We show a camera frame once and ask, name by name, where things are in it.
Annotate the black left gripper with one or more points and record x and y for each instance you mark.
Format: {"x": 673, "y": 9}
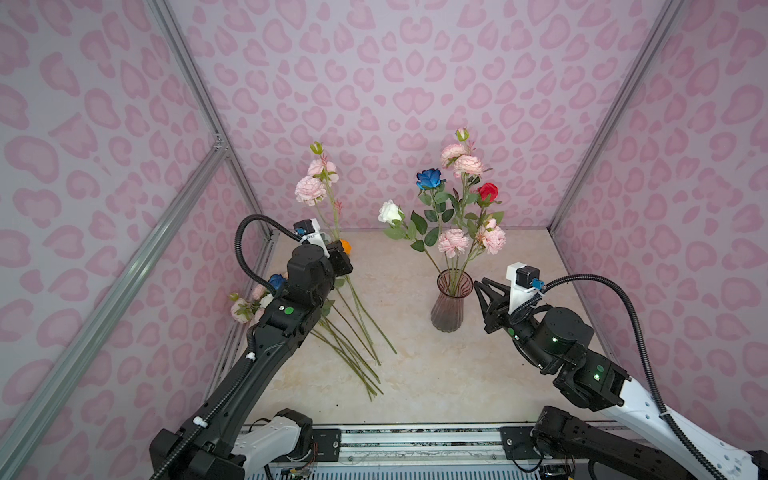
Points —
{"x": 336, "y": 256}

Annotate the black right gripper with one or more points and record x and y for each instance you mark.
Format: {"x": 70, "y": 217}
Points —
{"x": 493, "y": 315}

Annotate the purple ribbed glass vase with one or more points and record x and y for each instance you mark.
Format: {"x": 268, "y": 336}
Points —
{"x": 447, "y": 313}

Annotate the white rose stem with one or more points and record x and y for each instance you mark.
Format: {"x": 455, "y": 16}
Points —
{"x": 399, "y": 222}

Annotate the red rose stem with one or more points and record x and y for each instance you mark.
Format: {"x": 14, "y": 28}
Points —
{"x": 487, "y": 192}

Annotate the blue rose stem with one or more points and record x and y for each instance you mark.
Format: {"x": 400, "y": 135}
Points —
{"x": 432, "y": 193}

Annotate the pink rose spray stem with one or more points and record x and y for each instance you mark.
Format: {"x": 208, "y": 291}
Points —
{"x": 461, "y": 160}

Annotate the orange rose stem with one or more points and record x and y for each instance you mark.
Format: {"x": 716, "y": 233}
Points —
{"x": 346, "y": 246}

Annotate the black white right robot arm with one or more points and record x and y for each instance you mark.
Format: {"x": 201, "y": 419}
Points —
{"x": 604, "y": 387}

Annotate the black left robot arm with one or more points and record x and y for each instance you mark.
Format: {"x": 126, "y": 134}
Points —
{"x": 210, "y": 444}

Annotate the pale pink white flower bunch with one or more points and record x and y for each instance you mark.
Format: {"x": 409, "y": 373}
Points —
{"x": 249, "y": 308}

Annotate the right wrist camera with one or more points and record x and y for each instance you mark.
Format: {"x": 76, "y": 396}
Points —
{"x": 525, "y": 283}

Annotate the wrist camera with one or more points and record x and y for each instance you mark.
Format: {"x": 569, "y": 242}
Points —
{"x": 525, "y": 283}
{"x": 309, "y": 232}

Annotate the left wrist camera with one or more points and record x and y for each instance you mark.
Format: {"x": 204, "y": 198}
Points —
{"x": 309, "y": 232}

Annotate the aluminium frame profile left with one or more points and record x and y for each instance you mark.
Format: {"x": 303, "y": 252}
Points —
{"x": 120, "y": 193}

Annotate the aluminium frame profile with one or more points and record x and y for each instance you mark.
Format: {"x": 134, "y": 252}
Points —
{"x": 664, "y": 25}
{"x": 120, "y": 193}

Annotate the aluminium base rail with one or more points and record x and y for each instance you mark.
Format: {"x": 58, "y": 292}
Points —
{"x": 465, "y": 451}

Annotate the aluminium frame profile right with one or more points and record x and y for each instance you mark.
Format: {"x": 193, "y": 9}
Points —
{"x": 664, "y": 25}

